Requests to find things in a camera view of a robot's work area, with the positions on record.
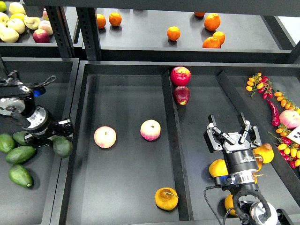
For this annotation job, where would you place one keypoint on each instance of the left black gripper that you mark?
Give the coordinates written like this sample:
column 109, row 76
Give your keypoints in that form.
column 41, row 125

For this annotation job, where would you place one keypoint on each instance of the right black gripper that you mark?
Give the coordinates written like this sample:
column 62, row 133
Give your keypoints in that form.
column 236, row 147

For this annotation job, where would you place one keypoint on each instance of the dark green avocado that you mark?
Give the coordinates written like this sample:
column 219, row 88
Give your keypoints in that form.
column 62, row 146

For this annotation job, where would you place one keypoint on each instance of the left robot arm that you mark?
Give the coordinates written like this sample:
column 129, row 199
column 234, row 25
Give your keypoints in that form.
column 17, row 101

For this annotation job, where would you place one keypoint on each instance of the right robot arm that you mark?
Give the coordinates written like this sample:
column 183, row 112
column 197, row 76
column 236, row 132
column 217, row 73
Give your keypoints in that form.
column 250, row 205

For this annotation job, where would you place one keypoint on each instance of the green avocado centre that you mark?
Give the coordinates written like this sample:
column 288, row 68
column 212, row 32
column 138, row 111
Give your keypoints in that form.
column 19, row 138

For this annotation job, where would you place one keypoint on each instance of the yellow pear left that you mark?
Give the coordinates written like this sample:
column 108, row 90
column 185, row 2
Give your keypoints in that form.
column 218, row 168

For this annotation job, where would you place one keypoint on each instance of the yellow pear with brown spot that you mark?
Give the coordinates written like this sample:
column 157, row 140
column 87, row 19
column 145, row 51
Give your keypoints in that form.
column 266, row 151

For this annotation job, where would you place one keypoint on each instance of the green avocado middle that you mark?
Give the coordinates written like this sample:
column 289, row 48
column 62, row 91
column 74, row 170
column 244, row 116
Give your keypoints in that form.
column 20, row 154

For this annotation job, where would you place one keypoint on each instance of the green avocado far left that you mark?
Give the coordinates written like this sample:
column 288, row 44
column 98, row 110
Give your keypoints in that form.
column 7, row 143

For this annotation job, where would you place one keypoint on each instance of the green avocado lower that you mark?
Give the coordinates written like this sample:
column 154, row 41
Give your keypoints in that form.
column 20, row 176

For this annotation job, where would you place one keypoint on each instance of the yellow pear front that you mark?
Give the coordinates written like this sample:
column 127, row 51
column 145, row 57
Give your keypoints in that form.
column 229, row 204

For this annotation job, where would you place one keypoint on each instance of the yellow pear in middle tray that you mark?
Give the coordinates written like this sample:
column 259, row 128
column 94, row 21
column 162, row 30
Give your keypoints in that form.
column 166, row 198

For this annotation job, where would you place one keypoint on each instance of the red chili pepper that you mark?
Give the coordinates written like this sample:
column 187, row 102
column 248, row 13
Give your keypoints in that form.
column 275, row 114

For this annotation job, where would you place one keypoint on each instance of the pink apple left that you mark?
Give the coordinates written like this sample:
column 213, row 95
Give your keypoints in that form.
column 105, row 137

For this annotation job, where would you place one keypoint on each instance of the pink apple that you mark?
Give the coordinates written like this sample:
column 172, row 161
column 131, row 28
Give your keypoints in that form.
column 105, row 137
column 290, row 119
column 150, row 130

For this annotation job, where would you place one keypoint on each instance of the cherry tomato bunch upper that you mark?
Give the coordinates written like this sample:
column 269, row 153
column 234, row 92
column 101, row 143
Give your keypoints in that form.
column 260, row 84

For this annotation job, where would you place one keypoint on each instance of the cherry tomato bunch lower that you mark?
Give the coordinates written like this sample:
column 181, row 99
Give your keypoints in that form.
column 290, row 150

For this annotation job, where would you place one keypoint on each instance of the pink apple far right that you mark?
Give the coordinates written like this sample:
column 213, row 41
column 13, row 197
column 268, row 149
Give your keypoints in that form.
column 290, row 119

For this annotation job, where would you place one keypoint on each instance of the orange cherry tomato bunch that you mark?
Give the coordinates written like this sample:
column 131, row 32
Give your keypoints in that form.
column 285, row 102

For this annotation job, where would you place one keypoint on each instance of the white label card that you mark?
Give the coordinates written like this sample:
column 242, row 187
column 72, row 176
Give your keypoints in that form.
column 295, row 135

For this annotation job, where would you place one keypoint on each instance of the dark red apple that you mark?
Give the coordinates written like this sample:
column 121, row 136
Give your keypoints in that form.
column 181, row 95

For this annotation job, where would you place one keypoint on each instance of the black left tray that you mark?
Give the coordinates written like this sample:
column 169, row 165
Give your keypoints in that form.
column 33, row 206

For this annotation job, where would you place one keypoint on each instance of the bright red apple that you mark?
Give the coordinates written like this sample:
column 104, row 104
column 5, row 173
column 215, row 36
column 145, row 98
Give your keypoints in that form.
column 180, row 76

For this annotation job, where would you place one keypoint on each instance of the black middle tray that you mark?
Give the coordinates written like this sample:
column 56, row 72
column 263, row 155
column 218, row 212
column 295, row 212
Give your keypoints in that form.
column 117, row 186

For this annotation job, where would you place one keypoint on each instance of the orange on shelf front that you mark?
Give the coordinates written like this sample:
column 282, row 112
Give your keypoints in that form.
column 211, row 42

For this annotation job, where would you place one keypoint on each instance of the red apple on shelf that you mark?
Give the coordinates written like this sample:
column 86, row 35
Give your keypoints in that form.
column 41, row 36

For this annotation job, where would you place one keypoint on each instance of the orange on shelf behind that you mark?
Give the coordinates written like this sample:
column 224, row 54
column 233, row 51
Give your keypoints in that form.
column 220, row 36

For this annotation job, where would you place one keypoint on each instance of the pale yellow apple front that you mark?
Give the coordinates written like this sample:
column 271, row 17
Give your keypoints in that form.
column 8, row 35

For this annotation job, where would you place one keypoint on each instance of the pale yellow apple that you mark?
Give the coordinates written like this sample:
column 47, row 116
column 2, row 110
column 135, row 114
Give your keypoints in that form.
column 8, row 35
column 31, row 22
column 16, row 24

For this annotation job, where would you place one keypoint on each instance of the pink peach on shelf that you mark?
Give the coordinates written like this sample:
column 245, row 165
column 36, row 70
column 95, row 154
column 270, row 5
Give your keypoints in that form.
column 45, row 25

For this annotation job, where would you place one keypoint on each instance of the pale yellow apple right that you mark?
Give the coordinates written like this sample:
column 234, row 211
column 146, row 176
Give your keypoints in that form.
column 31, row 22

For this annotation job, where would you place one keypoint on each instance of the pale yellow apple middle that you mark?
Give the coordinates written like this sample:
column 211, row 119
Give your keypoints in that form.
column 16, row 24

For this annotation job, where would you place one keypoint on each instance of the orange on shelf centre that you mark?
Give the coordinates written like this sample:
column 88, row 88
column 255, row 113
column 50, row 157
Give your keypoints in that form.
column 173, row 33

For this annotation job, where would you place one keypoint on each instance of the orange on shelf left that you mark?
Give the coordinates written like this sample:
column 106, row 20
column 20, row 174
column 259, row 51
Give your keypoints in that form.
column 101, row 21

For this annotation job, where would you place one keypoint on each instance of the yellow lemon on shelf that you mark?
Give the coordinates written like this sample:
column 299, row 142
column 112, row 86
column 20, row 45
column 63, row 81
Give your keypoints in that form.
column 17, row 16

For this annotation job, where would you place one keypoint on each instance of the black upper shelf tray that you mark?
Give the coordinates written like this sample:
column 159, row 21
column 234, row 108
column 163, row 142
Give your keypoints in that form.
column 142, row 36

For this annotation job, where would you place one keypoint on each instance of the black shelf post left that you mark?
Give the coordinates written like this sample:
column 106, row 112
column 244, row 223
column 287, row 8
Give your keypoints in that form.
column 61, row 32

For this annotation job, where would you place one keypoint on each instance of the black shelf post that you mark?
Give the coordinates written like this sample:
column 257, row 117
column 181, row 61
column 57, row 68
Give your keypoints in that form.
column 87, row 18
column 61, row 32

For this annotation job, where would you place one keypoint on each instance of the black shelf post right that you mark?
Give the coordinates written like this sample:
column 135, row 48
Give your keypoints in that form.
column 87, row 18

